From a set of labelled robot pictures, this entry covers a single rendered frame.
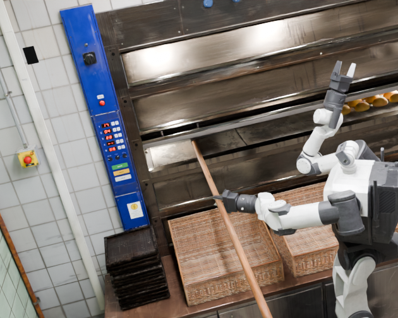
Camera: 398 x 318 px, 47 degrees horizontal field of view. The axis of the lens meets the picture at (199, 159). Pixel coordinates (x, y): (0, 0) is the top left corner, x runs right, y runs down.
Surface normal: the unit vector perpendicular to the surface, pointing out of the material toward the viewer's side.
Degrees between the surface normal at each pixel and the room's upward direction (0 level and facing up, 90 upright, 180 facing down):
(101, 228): 90
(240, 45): 70
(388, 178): 0
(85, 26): 90
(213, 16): 90
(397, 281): 90
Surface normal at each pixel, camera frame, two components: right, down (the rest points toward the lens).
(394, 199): -0.41, 0.46
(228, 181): 0.11, 0.07
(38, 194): 0.18, 0.40
